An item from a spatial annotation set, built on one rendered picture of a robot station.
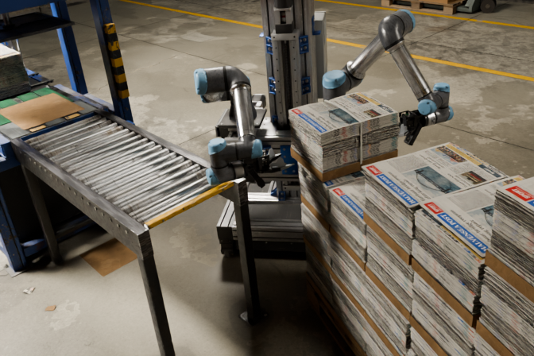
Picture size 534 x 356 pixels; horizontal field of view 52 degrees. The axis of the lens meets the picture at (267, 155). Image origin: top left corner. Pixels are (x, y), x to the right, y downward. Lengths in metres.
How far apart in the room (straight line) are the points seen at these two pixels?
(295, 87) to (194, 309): 1.27
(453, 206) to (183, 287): 1.82
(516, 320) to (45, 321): 2.39
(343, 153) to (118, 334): 1.47
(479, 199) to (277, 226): 1.55
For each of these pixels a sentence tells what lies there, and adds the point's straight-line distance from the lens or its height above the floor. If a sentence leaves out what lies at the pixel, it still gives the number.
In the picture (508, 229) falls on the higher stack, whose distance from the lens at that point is 1.40.
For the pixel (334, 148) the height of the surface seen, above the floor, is 0.97.
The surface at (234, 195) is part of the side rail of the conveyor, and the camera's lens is 2.45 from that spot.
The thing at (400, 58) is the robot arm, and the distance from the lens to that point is 2.59.
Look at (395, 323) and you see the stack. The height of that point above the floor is 0.55.
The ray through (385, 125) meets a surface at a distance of 2.33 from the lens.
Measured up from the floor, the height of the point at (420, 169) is 1.07.
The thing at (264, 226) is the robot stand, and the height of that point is 0.23.
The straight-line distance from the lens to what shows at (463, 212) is 1.70.
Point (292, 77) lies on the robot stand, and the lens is 2.92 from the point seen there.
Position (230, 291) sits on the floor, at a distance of 3.06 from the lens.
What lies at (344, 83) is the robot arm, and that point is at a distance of 2.82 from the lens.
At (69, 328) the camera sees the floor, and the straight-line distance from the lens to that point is 3.11.
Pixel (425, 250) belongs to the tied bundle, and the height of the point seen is 0.95.
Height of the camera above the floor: 1.99
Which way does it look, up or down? 27 degrees down
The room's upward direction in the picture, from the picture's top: 5 degrees counter-clockwise
